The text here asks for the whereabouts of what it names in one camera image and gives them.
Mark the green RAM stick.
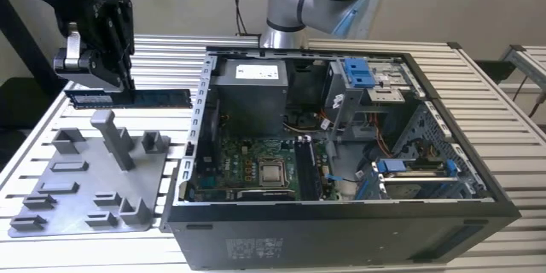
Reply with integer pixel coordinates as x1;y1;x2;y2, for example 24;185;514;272
63;89;193;109

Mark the hard disk in blue carrier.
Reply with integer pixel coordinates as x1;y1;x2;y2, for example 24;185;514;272
372;159;461;200

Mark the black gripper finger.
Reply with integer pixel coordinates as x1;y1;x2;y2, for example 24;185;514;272
119;0;138;92
85;0;131;92

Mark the grey plastic parts rack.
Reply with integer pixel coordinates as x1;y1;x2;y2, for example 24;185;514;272
7;110;174;239

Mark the grey metal drive cage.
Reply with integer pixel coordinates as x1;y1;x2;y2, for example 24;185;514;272
324;57;422;143

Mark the CPU socket metal frame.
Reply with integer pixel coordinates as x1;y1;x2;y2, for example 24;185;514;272
254;156;293;188

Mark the black installed RAM stick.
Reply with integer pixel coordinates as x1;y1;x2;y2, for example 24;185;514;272
294;135;322;199

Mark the aluminium side table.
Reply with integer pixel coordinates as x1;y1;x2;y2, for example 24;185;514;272
497;44;546;101

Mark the black open PC case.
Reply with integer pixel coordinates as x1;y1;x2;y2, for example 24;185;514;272
158;45;522;270

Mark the orange wire bundle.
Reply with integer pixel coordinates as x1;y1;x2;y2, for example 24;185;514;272
370;111;392;156

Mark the black box under side table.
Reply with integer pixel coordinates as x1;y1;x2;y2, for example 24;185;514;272
474;60;517;82

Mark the black graphics card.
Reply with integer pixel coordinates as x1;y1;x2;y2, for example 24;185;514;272
235;189;297;203

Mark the silver CPU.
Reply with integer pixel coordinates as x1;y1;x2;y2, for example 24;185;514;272
259;164;286;184

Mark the green motherboard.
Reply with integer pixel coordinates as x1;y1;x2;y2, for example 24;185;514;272
190;137;342;202

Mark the blue plastic disk carrier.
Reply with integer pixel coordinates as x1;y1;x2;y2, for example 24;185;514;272
345;58;377;89

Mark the grey power supply unit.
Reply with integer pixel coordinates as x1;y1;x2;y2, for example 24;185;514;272
211;58;291;138

